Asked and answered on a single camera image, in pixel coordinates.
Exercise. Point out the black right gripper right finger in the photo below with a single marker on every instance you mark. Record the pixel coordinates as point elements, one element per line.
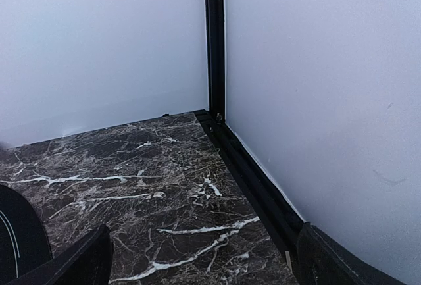
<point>323,261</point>

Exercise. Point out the black table edge rail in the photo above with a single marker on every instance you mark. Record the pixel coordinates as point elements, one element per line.
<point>281,221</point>

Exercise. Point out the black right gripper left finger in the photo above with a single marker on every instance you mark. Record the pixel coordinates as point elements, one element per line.
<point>88,261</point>

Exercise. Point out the black corner frame post right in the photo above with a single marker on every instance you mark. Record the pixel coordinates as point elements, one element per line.
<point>216,58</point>

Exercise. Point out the round black poker mat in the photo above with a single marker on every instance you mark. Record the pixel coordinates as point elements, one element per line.
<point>24,242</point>

